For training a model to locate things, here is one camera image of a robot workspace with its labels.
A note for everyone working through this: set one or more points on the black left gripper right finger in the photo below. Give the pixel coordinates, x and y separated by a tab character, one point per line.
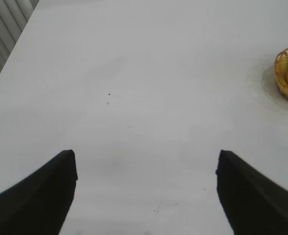
254	200

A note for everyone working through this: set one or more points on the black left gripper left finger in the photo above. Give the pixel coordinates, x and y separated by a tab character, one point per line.
36	195

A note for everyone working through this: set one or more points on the yellow woven wicker basket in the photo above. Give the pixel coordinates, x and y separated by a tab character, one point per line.
282	80

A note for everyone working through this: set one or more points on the grey ribbed panel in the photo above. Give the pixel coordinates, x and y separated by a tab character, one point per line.
2	36

